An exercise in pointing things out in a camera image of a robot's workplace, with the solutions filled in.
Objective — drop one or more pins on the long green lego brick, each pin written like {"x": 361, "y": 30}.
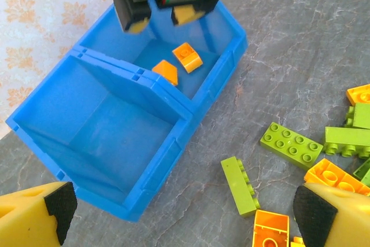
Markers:
{"x": 238, "y": 186}
{"x": 347, "y": 138}

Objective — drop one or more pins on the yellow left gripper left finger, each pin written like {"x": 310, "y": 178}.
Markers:
{"x": 26, "y": 218}

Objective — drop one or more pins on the long orange lego brick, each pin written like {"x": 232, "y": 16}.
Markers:
{"x": 326, "y": 174}

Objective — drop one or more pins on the green two-by-four lego brick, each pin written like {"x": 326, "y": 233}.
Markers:
{"x": 289, "y": 145}

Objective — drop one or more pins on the square orange lego brick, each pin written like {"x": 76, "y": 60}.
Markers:
{"x": 270, "y": 226}

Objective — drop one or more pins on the blue plastic bin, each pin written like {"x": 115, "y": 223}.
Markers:
{"x": 225, "y": 44}
{"x": 115, "y": 131}

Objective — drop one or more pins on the orange sloped lego brick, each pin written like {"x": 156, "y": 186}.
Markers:
{"x": 188, "y": 59}
{"x": 167, "y": 70}

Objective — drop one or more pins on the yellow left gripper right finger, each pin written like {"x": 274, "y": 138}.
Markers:
{"x": 341, "y": 221}

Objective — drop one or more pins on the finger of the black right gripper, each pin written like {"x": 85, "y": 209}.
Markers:
{"x": 188, "y": 12}
{"x": 130, "y": 7}

